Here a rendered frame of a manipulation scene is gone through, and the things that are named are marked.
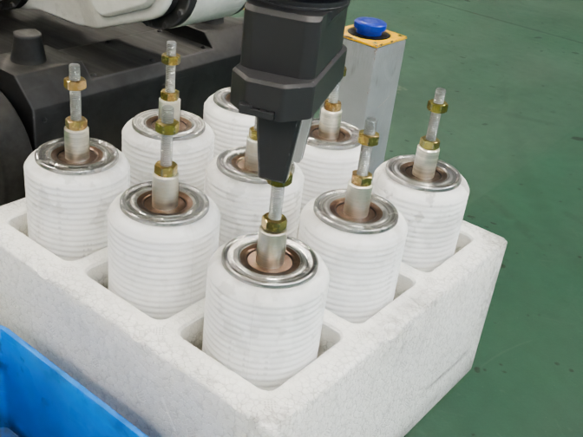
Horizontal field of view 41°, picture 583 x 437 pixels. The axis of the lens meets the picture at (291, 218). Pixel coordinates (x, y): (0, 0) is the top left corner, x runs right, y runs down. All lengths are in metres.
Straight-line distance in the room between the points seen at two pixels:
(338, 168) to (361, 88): 0.19
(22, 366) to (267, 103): 0.37
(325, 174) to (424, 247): 0.13
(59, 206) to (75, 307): 0.10
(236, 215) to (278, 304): 0.17
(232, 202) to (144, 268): 0.12
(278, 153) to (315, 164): 0.27
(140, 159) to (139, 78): 0.37
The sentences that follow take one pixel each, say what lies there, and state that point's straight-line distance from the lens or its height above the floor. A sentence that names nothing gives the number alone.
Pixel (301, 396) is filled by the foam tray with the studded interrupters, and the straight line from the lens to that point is 0.59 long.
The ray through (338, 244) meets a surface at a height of 0.24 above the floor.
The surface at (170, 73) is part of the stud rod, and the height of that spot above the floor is 0.31.
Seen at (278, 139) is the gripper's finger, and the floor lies 0.36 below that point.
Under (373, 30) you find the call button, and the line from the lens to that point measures 0.97.
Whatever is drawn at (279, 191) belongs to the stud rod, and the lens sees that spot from 0.57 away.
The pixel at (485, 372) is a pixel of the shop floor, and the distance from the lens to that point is 0.95.
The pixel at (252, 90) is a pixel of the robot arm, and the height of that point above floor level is 0.41.
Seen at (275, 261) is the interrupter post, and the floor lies 0.26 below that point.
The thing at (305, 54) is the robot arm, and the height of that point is 0.43.
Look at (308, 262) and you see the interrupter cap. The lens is 0.60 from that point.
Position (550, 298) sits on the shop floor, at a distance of 1.12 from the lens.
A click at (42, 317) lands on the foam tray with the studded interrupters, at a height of 0.13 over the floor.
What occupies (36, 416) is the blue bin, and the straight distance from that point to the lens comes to 0.76.
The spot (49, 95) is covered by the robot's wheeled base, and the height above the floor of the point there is 0.19.
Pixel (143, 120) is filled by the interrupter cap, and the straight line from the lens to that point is 0.83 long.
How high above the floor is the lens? 0.58
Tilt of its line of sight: 29 degrees down
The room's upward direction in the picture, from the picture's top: 7 degrees clockwise
